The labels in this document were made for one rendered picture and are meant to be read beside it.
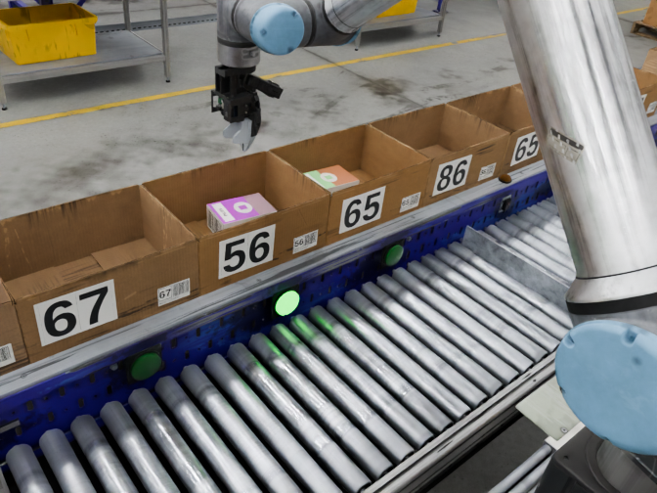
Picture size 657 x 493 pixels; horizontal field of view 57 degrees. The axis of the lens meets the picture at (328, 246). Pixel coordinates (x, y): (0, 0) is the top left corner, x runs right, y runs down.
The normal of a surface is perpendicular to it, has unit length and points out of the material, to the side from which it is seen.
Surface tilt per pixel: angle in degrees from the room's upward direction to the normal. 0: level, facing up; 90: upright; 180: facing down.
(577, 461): 0
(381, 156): 90
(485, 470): 0
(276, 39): 90
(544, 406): 0
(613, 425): 91
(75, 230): 89
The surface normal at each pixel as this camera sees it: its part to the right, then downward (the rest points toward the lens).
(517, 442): 0.09, -0.82
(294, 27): 0.49, 0.54
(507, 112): -0.76, 0.31
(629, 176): -0.02, 0.00
